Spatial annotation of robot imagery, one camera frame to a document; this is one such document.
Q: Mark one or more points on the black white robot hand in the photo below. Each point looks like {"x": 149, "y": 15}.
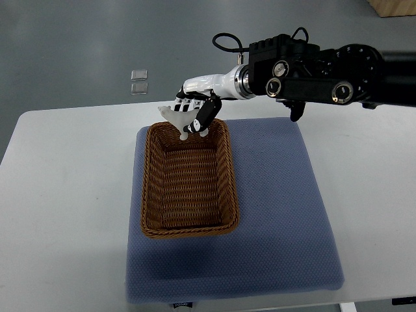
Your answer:
{"x": 209, "y": 90}

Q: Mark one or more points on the white bear figurine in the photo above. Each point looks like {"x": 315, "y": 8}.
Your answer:
{"x": 179, "y": 119}

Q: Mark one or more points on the brown wicker basket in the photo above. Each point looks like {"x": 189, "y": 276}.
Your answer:
{"x": 188, "y": 186}

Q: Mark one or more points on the upper metal floor plate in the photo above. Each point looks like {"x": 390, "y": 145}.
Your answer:
{"x": 139, "y": 75}

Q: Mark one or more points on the blue padded mat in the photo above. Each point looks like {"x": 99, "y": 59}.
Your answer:
{"x": 282, "y": 244}

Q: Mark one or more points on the wooden box corner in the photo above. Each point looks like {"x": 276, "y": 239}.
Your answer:
{"x": 393, "y": 8}

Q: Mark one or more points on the black table control panel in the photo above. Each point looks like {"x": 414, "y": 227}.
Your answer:
{"x": 403, "y": 301}

